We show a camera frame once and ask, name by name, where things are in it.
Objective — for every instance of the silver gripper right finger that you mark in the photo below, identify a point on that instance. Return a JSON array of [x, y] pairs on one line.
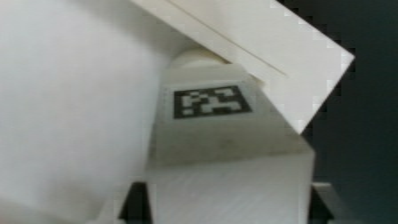
[[327, 208]]

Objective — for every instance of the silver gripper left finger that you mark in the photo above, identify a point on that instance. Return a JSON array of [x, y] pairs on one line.
[[133, 212]]

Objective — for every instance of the white leg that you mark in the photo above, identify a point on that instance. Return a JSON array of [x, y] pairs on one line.
[[229, 162]]

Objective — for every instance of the white square tabletop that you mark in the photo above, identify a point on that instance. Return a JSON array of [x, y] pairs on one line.
[[85, 51]]

